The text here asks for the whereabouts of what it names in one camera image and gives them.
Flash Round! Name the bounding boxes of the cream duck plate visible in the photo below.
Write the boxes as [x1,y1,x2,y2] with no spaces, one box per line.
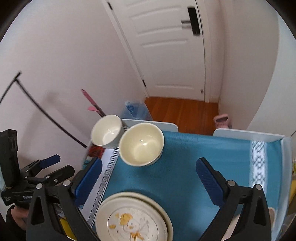
[95,196,169,240]

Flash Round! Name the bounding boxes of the white bowl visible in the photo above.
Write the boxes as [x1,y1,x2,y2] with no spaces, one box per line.
[91,114,124,149]

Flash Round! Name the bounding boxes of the cream duck bowl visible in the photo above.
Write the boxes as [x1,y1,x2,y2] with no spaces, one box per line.
[119,123,165,167]

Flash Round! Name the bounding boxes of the large white plate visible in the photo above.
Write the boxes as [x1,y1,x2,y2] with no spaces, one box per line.
[103,192,174,241]

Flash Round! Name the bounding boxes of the person's left hand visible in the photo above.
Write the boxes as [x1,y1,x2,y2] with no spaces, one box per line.
[11,206,29,230]

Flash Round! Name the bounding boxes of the black clothes rack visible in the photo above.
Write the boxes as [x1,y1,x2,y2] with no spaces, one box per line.
[1,71,87,149]

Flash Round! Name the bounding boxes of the teal patterned tablecloth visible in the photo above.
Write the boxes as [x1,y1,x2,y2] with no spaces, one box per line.
[82,132,292,240]

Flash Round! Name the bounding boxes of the blue water jug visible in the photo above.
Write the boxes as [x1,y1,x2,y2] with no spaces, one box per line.
[120,101,153,121]

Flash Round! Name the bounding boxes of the pink slippers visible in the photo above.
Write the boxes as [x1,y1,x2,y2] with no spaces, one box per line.
[213,114,232,129]

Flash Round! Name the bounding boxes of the white wardrobe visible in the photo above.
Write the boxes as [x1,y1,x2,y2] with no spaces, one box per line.
[247,15,295,137]

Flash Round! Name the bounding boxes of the white door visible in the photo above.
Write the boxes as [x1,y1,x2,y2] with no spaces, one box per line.
[109,1,205,100]

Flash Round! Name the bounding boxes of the pink handled mop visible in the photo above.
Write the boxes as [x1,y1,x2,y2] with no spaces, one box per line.
[81,89,106,117]

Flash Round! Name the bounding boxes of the black door handle lock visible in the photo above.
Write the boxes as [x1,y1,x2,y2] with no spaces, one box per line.
[181,6,201,36]

